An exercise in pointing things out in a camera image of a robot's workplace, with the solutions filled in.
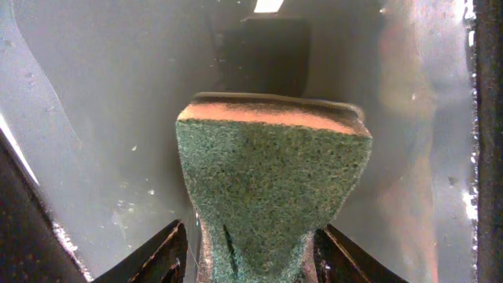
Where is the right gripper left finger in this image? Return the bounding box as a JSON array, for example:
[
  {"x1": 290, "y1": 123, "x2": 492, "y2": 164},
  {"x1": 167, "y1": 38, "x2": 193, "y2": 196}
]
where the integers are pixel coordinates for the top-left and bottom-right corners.
[{"x1": 93, "y1": 219, "x2": 188, "y2": 283}]

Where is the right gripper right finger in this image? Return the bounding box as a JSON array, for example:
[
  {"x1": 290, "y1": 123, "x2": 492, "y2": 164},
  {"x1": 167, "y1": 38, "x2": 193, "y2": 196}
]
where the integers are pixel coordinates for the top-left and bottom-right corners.
[{"x1": 313, "y1": 224, "x2": 408, "y2": 283}]

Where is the dark green sponge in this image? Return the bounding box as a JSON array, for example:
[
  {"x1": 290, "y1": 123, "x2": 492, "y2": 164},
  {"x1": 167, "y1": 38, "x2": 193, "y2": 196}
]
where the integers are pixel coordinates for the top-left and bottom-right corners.
[{"x1": 175, "y1": 92, "x2": 373, "y2": 282}]

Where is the black plastic tray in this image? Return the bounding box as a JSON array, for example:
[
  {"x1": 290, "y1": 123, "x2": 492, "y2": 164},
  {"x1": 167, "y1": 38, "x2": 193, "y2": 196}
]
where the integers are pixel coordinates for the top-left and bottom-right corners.
[{"x1": 1, "y1": 1, "x2": 502, "y2": 282}]

